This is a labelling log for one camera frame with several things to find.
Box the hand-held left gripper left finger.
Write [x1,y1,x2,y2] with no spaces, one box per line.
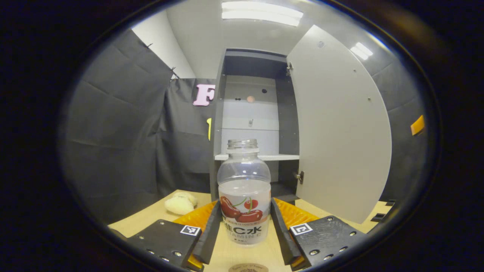
[127,200,223,272]

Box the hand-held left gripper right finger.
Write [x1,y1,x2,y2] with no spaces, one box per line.
[270,198,367,271]

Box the clear plastic bottle red label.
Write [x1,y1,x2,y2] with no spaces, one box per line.
[217,139,272,246]

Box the round brown coaster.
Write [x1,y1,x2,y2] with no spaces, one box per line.
[228,263,269,272]

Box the grey cabinet door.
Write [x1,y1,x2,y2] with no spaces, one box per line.
[286,25,392,224]

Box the dark grey cabinet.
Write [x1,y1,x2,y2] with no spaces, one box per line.
[209,48,303,204]

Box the cream plush toy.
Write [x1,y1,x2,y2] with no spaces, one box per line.
[164,192,198,216]

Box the ceiling light panel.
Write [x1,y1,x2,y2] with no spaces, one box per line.
[221,1,304,27]
[350,42,374,61]

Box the black backdrop cloth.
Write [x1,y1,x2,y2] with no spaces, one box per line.
[62,28,428,223]

